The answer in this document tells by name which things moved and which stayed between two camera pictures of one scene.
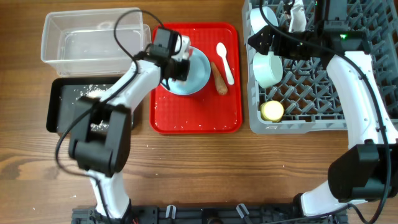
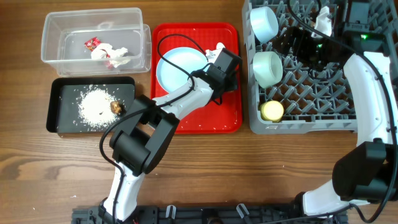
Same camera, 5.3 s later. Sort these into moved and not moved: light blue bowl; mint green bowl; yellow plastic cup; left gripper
Moved: left gripper
Not moved: yellow plastic cup; light blue bowl; mint green bowl
